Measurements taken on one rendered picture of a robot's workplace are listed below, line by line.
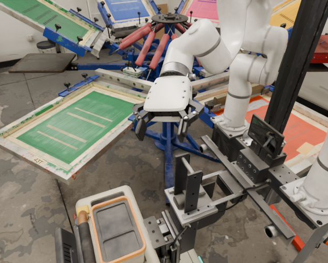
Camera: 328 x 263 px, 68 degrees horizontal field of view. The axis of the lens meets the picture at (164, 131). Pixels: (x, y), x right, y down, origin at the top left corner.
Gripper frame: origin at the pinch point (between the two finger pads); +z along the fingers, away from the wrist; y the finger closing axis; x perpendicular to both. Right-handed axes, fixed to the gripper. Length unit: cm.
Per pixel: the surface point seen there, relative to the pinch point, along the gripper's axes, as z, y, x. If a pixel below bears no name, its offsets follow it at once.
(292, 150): -44, -38, -79
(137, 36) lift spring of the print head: -134, 70, -63
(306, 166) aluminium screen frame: -31, -41, -71
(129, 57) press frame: -127, 81, -77
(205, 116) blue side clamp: -60, 7, -71
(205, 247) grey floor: -2, 13, -157
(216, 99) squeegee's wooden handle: -70, 2, -70
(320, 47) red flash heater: -162, -69, -111
